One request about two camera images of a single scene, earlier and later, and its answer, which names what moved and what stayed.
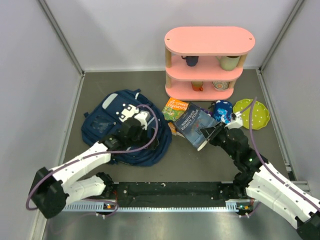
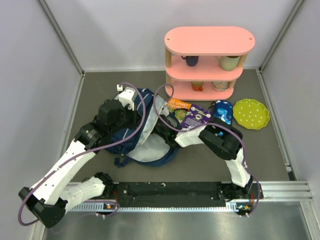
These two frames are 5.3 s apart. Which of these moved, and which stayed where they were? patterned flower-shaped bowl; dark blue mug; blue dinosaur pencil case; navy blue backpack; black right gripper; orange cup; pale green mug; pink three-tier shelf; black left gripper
Moved: black right gripper; black left gripper; navy blue backpack
Stayed: orange cup; blue dinosaur pencil case; pink three-tier shelf; pale green mug; patterned flower-shaped bowl; dark blue mug
